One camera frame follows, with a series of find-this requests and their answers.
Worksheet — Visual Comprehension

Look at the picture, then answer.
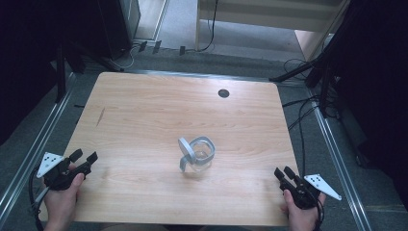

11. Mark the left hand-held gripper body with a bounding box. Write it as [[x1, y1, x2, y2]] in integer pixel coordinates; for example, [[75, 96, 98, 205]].
[[36, 151, 94, 192]]

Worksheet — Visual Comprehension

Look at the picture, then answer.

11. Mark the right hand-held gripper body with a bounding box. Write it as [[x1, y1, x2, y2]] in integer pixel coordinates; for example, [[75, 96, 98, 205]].
[[280, 173, 343, 211]]

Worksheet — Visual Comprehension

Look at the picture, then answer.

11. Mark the glass jar with grey lid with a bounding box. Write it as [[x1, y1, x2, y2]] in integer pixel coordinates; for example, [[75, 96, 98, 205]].
[[177, 136, 217, 173]]

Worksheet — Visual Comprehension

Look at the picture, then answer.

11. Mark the person's left hand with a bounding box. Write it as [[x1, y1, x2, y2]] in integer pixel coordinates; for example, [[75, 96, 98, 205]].
[[42, 163, 86, 231]]

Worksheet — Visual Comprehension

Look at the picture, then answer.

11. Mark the person's right hand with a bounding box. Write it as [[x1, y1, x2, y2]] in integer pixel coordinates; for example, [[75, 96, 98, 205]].
[[280, 189, 327, 231]]

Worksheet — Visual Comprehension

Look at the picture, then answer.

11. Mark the black tripod leg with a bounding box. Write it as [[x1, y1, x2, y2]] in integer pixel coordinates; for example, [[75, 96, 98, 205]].
[[65, 39, 125, 73]]

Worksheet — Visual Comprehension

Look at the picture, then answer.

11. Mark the dark curtain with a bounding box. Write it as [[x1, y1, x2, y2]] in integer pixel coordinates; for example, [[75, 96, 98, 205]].
[[0, 0, 100, 147], [320, 0, 408, 213]]

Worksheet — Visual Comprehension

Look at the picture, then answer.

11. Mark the black stand with legs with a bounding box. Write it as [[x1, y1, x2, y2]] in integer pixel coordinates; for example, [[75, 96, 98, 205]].
[[268, 32, 341, 118]]

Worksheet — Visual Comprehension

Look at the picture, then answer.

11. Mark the black cabinet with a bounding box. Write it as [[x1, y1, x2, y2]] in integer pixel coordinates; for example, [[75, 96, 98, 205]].
[[95, 0, 142, 61]]

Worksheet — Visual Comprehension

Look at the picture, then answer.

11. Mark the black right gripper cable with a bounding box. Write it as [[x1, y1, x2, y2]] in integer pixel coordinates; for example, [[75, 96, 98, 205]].
[[315, 196, 325, 231]]

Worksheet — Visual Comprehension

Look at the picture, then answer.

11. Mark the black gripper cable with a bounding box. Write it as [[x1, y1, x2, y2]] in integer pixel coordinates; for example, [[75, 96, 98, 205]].
[[28, 167, 50, 231], [315, 196, 325, 231]]

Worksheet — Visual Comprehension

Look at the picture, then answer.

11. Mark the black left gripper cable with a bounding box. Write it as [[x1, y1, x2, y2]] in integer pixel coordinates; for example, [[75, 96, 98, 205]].
[[28, 167, 50, 231]]

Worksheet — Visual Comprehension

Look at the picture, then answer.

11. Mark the aluminium floor rail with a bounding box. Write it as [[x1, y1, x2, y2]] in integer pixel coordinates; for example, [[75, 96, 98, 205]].
[[0, 72, 77, 219], [133, 68, 309, 85], [306, 88, 373, 231]]

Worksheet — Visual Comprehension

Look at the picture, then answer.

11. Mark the black floor cable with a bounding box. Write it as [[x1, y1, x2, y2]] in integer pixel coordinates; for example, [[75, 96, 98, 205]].
[[281, 57, 321, 177]]

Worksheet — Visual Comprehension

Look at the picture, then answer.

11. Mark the black upright stand post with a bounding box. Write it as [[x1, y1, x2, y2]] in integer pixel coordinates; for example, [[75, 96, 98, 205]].
[[55, 39, 67, 104]]

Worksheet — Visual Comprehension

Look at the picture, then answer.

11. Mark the white floor cable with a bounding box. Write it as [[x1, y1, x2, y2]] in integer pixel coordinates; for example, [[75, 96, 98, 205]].
[[118, 44, 140, 70]]

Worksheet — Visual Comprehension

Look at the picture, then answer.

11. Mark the black hanging cable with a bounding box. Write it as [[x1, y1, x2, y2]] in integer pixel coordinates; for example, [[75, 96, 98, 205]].
[[189, 0, 220, 53]]

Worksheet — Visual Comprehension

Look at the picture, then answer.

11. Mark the beige furniture frame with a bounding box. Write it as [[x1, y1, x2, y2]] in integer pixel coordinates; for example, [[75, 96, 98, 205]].
[[194, 0, 351, 62]]

